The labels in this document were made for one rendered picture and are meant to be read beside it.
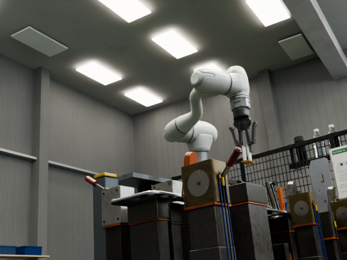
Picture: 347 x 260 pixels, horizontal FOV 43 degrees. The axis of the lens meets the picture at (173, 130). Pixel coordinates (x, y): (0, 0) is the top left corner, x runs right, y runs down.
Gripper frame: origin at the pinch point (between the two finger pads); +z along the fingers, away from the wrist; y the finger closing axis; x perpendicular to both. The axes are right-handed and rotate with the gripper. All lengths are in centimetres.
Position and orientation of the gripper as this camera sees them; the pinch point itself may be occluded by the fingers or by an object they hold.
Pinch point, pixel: (246, 153)
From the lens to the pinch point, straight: 197.5
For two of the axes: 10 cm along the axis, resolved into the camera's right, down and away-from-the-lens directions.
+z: 0.8, 9.4, -3.2
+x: 4.8, 2.5, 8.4
